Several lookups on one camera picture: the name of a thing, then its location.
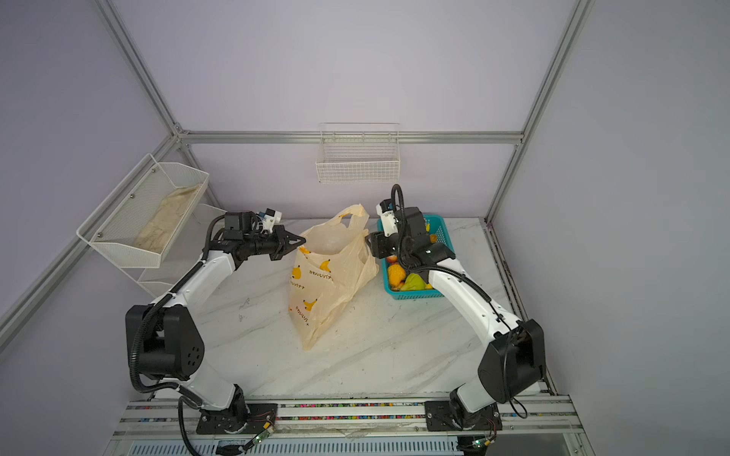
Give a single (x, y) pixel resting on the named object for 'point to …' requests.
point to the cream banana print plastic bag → (330, 268)
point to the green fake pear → (414, 282)
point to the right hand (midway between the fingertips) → (373, 234)
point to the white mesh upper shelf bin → (143, 220)
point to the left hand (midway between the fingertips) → (304, 240)
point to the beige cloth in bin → (156, 233)
